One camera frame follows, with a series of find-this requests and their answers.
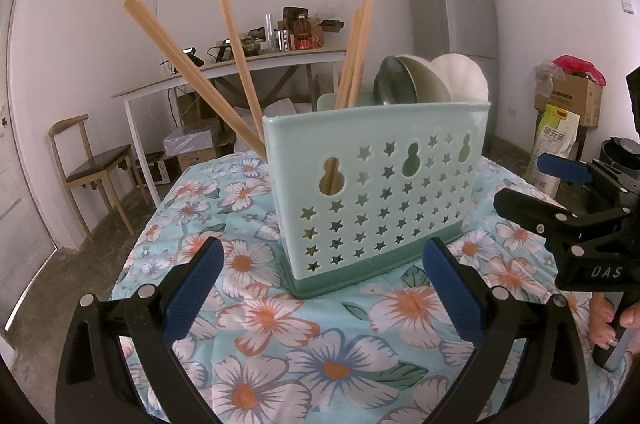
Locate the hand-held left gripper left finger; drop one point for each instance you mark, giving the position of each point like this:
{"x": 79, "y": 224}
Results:
{"x": 195, "y": 289}

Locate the metal spoon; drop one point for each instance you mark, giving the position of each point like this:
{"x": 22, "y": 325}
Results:
{"x": 395, "y": 84}

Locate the black round appliance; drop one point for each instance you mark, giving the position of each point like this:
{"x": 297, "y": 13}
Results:
{"x": 620, "y": 149}

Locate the tall clear glass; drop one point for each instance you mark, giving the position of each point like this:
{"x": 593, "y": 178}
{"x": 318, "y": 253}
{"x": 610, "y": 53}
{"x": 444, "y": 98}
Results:
{"x": 269, "y": 31}

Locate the wooden chair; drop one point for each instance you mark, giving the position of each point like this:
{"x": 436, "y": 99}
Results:
{"x": 97, "y": 161}

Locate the white plastic bag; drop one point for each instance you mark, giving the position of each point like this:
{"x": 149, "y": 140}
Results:
{"x": 285, "y": 109}

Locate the grey plastic-wrapped box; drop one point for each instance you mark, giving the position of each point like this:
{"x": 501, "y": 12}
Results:
{"x": 192, "y": 136}

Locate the white wall switch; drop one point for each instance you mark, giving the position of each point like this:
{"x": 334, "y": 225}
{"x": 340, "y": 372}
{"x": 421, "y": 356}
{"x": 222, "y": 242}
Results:
{"x": 628, "y": 5}

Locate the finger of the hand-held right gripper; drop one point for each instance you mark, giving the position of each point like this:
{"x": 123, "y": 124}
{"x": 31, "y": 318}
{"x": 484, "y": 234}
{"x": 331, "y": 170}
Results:
{"x": 562, "y": 169}
{"x": 525, "y": 211}

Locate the white and yellow rice bag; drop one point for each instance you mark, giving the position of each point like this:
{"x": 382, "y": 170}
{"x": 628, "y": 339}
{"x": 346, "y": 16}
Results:
{"x": 555, "y": 144}

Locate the clear plastic bag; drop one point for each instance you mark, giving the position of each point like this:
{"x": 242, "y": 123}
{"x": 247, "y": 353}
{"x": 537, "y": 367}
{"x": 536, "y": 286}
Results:
{"x": 547, "y": 76}

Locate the red drink bottle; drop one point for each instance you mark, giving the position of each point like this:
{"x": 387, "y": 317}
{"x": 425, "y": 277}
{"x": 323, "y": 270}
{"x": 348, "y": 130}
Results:
{"x": 301, "y": 34}

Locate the mint green utensil basket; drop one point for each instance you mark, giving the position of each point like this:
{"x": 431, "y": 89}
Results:
{"x": 375, "y": 184}

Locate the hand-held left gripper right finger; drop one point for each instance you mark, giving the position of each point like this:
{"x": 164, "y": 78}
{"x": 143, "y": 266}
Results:
{"x": 452, "y": 289}

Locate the white plastic spoon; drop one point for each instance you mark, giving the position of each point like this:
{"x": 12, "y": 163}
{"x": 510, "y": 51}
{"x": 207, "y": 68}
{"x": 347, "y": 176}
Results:
{"x": 465, "y": 79}

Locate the white door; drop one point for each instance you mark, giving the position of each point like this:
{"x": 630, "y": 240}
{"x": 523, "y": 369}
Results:
{"x": 20, "y": 204}

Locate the grey refrigerator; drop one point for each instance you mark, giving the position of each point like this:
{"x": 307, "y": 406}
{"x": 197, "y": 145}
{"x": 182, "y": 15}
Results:
{"x": 450, "y": 14}

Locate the long white-framed table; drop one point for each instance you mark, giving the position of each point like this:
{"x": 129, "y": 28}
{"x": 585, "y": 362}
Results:
{"x": 280, "y": 56}

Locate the floral blue blanket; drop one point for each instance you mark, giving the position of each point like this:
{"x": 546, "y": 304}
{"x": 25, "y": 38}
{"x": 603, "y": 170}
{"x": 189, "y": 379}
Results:
{"x": 325, "y": 329}

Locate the printed cardboard box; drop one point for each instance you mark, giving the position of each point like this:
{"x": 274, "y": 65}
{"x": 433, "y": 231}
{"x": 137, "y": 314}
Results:
{"x": 575, "y": 101}

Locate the person's right hand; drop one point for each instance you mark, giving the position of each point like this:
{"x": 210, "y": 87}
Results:
{"x": 602, "y": 321}

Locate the red plastic bag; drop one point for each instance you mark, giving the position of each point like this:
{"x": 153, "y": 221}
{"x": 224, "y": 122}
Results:
{"x": 580, "y": 69}

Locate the black electronic device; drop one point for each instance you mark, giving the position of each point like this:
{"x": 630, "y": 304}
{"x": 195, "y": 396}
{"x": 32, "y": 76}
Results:
{"x": 192, "y": 55}
{"x": 222, "y": 49}

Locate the plain cardboard box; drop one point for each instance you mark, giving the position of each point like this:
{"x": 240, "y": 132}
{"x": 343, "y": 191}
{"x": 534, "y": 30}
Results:
{"x": 197, "y": 109}

